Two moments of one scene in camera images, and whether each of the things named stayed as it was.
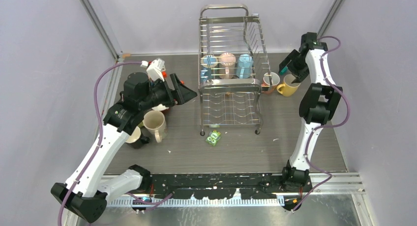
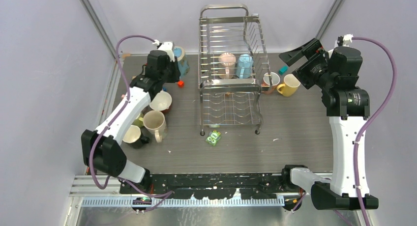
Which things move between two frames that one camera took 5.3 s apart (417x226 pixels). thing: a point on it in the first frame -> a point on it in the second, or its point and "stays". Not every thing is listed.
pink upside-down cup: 226,62 stays
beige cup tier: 155,123 stays
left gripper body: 161,94 -> 171,75
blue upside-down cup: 208,62 -> 182,61
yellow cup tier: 288,89 stays
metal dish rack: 233,67 stays
